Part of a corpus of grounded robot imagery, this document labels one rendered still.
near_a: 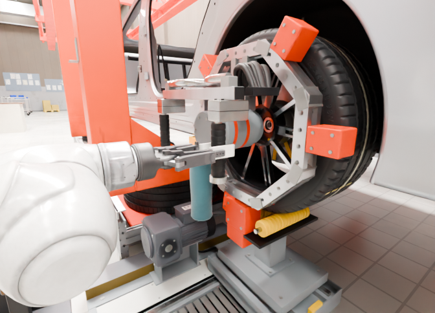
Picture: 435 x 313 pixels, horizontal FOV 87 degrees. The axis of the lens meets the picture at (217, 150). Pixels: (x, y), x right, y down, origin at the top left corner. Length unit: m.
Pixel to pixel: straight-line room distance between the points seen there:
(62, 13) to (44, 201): 2.88
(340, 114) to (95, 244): 0.60
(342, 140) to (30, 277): 0.56
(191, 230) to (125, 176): 0.76
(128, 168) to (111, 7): 0.80
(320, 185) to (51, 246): 0.65
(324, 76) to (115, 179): 0.57
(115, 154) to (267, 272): 0.86
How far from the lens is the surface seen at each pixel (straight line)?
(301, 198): 0.79
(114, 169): 0.43
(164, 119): 0.84
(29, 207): 0.27
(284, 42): 0.70
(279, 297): 1.05
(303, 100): 0.63
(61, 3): 3.12
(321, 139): 0.61
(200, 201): 0.91
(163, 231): 1.06
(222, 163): 0.56
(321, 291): 1.20
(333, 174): 0.72
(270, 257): 1.11
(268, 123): 0.92
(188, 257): 1.42
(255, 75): 0.60
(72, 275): 0.27
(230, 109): 0.54
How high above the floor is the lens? 0.96
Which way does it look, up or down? 13 degrees down
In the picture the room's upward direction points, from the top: straight up
